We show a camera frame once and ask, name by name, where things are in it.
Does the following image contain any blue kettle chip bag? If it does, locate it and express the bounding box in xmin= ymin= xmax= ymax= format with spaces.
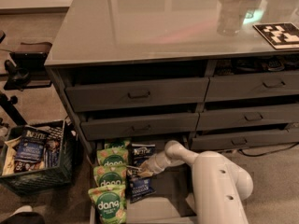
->
xmin=131 ymin=144 xmax=155 ymax=167
xmin=126 ymin=167 xmax=155 ymax=203

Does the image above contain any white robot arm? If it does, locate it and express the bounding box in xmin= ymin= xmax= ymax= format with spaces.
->
xmin=128 ymin=140 xmax=253 ymax=224

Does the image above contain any rear green chip bag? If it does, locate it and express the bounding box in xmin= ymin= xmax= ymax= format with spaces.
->
xmin=104 ymin=139 xmax=131 ymax=149

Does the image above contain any green dang chip bag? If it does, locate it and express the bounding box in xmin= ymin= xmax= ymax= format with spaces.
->
xmin=93 ymin=165 xmax=126 ymax=187
xmin=96 ymin=147 xmax=128 ymax=166
xmin=88 ymin=185 xmax=126 ymax=224

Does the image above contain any middle green Dang chip bag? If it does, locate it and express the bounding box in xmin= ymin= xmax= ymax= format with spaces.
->
xmin=93 ymin=165 xmax=126 ymax=187

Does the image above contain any front green Dang chip bag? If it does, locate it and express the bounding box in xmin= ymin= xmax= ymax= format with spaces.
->
xmin=88 ymin=185 xmax=126 ymax=224

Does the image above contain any open bottom left drawer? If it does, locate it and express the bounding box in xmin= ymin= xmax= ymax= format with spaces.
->
xmin=89 ymin=135 xmax=215 ymax=224

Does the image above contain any bottom right drawer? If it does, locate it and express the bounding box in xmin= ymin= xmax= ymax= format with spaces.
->
xmin=191 ymin=129 xmax=299 ymax=150

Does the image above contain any middle left drawer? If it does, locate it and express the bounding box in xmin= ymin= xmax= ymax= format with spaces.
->
xmin=81 ymin=113 xmax=199 ymax=141

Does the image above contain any dark snack bag in crate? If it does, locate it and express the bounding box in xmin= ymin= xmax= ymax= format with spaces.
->
xmin=44 ymin=127 xmax=63 ymax=168

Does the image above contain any top left drawer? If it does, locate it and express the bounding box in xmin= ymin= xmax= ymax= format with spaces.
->
xmin=65 ymin=77 xmax=208 ymax=112

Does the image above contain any blue Kettle bag in crate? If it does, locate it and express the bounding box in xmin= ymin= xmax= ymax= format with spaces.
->
xmin=15 ymin=125 xmax=50 ymax=163

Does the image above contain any top right drawer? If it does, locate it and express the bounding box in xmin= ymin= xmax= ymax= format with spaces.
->
xmin=206 ymin=71 xmax=299 ymax=102

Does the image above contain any dark grey drawer cabinet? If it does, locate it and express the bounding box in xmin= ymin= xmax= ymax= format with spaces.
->
xmin=46 ymin=0 xmax=299 ymax=156

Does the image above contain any cream bag in crate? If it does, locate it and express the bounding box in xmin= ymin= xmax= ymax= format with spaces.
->
xmin=2 ymin=137 xmax=21 ymax=175

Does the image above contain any middle right drawer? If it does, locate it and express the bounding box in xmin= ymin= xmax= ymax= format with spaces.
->
xmin=197 ymin=104 xmax=299 ymax=131

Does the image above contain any black plastic crate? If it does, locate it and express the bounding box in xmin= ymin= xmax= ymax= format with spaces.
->
xmin=0 ymin=119 xmax=74 ymax=196

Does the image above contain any white shoe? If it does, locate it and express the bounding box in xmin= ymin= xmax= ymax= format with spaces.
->
xmin=9 ymin=205 xmax=33 ymax=218

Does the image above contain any dark stool with stand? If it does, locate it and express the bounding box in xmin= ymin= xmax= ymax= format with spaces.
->
xmin=0 ymin=30 xmax=54 ymax=127

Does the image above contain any black white marker board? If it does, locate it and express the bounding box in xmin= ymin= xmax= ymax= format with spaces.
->
xmin=253 ymin=22 xmax=299 ymax=49

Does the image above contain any black cable on floor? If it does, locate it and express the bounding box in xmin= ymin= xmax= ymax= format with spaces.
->
xmin=237 ymin=142 xmax=299 ymax=158

